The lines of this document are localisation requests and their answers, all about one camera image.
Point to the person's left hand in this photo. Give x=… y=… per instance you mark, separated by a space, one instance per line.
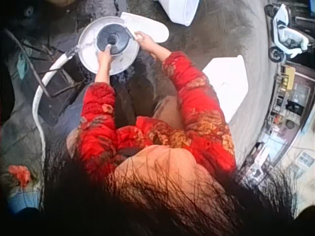
x=105 y=55

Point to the person's right hand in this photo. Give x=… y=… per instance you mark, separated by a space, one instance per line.
x=147 y=41

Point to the shop front with shelves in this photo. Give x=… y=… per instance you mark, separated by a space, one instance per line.
x=283 y=118

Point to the dark grey cooking pot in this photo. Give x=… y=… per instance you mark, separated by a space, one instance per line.
x=115 y=37

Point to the white electric scooter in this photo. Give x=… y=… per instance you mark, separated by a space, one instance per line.
x=285 y=37

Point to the white foam lid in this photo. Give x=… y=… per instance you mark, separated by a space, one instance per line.
x=152 y=27

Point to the large round metal basin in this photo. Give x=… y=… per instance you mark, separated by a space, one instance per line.
x=91 y=52

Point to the red and blue cloth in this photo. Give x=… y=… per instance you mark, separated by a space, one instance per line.
x=19 y=175

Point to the person's legs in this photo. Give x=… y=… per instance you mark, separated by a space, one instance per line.
x=167 y=111

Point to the dark metal frame cart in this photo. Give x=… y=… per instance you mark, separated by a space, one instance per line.
x=53 y=81

